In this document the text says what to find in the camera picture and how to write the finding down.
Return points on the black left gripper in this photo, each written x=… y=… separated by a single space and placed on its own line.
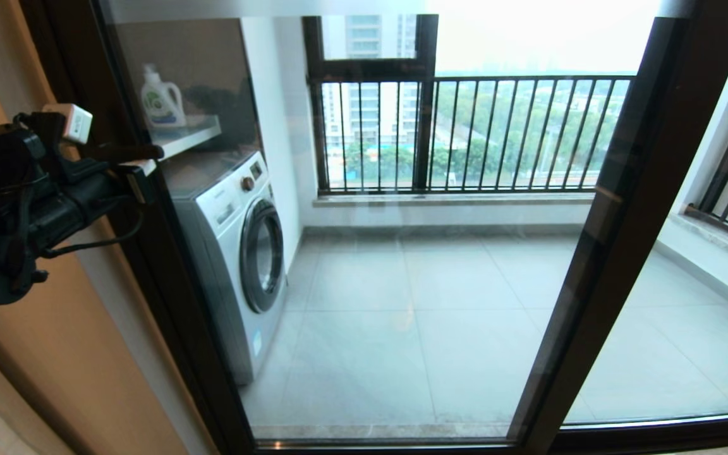
x=73 y=205

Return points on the dark brown sliding glass door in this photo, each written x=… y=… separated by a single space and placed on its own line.
x=433 y=291

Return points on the white detergent bottle green label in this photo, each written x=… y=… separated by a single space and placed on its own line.
x=162 y=101

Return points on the white front-load washing machine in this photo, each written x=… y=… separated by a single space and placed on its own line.
x=225 y=253

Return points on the long grey stone window sill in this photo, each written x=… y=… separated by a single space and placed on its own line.
x=452 y=200

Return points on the long black balcony railing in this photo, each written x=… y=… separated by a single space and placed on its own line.
x=497 y=79

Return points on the dark brown fixed glass panel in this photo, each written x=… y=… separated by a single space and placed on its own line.
x=686 y=354

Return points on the short grey stone side sill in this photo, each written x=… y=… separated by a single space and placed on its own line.
x=718 y=243

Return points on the white wall shelf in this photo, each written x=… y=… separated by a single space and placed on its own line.
x=187 y=136

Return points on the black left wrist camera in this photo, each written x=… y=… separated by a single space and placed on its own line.
x=0 y=158

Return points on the black-framed balcony doorway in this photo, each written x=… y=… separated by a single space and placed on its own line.
x=54 y=63

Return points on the dark window frame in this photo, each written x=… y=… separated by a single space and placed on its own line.
x=426 y=126

